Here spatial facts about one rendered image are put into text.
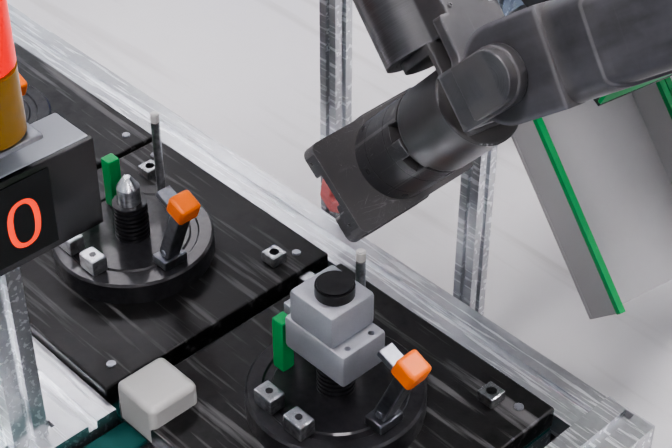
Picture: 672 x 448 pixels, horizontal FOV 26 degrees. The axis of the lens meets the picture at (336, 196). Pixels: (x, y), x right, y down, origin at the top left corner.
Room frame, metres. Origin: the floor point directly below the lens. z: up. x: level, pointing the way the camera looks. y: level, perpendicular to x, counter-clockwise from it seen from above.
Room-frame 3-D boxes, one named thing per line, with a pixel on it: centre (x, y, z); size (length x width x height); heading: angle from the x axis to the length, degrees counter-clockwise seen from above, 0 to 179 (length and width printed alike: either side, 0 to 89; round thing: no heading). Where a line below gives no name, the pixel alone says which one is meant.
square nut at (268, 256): (0.96, 0.05, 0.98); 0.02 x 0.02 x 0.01; 44
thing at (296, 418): (0.74, 0.03, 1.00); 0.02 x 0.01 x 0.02; 44
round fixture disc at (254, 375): (0.79, 0.00, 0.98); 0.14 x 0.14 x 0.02
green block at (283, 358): (0.81, 0.04, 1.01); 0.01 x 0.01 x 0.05; 44
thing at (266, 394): (0.77, 0.05, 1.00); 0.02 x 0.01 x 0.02; 44
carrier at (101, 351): (0.98, 0.18, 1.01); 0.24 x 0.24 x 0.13; 44
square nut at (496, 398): (0.80, -0.12, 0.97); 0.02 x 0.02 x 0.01; 44
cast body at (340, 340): (0.80, 0.01, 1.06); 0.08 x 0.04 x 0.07; 44
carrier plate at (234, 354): (0.79, 0.00, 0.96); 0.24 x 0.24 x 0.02; 44
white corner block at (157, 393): (0.79, 0.14, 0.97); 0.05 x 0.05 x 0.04; 44
